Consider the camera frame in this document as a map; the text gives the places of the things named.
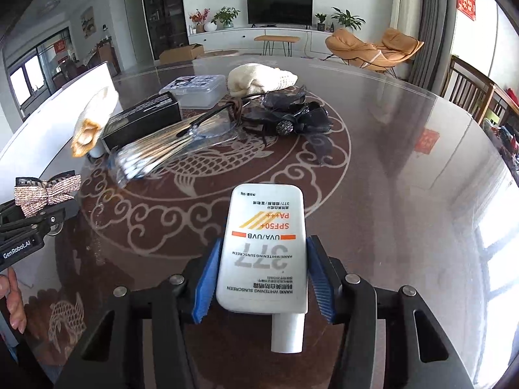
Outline sparkly pink bow clip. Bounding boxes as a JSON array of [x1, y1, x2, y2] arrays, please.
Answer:
[[14, 171, 82, 218]]

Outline white sunscreen bottle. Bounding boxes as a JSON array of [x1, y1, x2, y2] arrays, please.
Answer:
[[215, 183, 308, 354]]

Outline cream knit glove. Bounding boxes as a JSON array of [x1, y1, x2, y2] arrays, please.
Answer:
[[70, 87, 119, 158], [227, 63, 298, 98]]

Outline cotton swab bag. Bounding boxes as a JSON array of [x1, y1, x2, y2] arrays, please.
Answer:
[[106, 112, 237, 187]]

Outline black rimmed glasses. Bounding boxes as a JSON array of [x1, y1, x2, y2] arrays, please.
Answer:
[[174, 93, 267, 140]]

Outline black odor bar box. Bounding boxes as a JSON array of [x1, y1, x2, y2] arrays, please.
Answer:
[[101, 92, 182, 152]]

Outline dark tulle flower hairclip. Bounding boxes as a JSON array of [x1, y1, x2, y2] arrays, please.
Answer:
[[241, 86, 332, 165]]

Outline clear plastic cartoon box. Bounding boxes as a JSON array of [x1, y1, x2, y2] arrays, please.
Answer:
[[159, 75, 228, 109]]

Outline person's left hand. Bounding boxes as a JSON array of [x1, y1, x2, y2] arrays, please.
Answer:
[[0, 267, 26, 334]]

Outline white cardboard storage box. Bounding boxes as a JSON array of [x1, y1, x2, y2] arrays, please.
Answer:
[[1, 62, 116, 202]]

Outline grey curtain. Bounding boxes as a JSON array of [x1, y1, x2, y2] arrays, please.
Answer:
[[408, 0, 456, 95]]

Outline dark wooden dining chair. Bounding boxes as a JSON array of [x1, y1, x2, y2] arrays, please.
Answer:
[[440, 55, 518, 125]]

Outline brown cardboard box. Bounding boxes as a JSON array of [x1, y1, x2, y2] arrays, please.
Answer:
[[159, 44, 205, 65]]

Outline orange lounge chair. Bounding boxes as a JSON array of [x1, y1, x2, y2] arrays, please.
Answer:
[[325, 28, 425, 77]]

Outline white tv cabinet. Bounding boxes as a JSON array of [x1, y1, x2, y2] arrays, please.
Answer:
[[188, 27, 331, 57]]

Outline orange wooden bench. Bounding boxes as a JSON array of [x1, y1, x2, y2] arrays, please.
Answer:
[[254, 34, 300, 57]]

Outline green plant right of tv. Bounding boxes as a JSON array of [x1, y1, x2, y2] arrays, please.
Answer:
[[332, 7, 366, 31]]

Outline red flower vase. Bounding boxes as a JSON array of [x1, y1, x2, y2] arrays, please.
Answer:
[[189, 8, 210, 33]]

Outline black display shelf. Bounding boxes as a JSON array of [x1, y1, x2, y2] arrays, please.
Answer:
[[142, 0, 188, 61]]

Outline green potted plant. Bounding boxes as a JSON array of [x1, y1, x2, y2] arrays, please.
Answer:
[[211, 6, 240, 29]]

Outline black flat television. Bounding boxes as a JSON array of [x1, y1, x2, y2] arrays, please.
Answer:
[[246, 0, 313, 26]]

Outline standing air conditioner cover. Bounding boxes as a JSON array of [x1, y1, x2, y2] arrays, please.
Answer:
[[390, 0, 423, 38]]

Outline red paper window decoration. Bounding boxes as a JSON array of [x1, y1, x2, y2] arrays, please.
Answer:
[[456, 0, 476, 21]]

